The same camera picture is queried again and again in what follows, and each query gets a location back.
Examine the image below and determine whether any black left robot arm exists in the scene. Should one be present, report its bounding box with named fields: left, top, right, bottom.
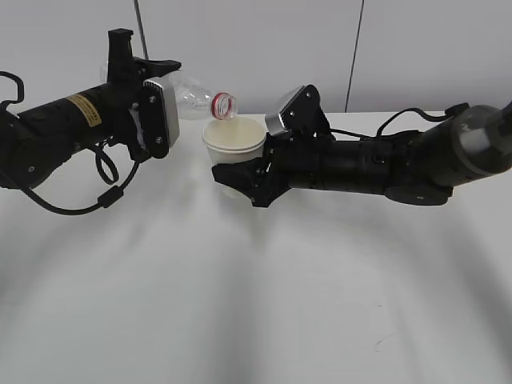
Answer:
left=1, top=29, right=182, bottom=190

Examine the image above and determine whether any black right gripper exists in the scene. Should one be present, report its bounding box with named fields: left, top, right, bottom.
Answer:
left=211, top=135, right=340, bottom=208

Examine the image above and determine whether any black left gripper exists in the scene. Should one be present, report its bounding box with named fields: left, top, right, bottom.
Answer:
left=105, top=28, right=182, bottom=160

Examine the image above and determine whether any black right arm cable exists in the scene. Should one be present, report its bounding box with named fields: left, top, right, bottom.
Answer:
left=330, top=106, right=461, bottom=139

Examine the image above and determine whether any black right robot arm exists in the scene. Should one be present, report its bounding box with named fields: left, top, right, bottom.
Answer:
left=212, top=104, right=511, bottom=207

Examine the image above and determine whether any white paper cup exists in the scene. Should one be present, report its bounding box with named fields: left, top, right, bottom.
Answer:
left=202, top=118, right=267, bottom=200

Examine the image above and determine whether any clear plastic water bottle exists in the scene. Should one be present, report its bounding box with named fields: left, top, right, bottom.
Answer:
left=164, top=70, right=238, bottom=120

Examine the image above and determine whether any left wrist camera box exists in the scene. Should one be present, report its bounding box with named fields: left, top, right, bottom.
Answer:
left=138, top=77, right=180, bottom=159

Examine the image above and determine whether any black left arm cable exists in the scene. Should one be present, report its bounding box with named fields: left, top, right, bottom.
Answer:
left=0, top=70, right=141, bottom=216

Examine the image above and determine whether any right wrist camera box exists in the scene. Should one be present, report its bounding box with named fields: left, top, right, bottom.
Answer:
left=265, top=84, right=330, bottom=140

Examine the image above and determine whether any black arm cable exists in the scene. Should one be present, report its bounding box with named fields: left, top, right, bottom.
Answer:
left=0, top=70, right=141, bottom=216
left=330, top=106, right=461, bottom=139

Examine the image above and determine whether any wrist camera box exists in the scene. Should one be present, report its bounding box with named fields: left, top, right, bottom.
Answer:
left=138, top=77, right=180, bottom=159
left=265, top=84, right=330, bottom=140

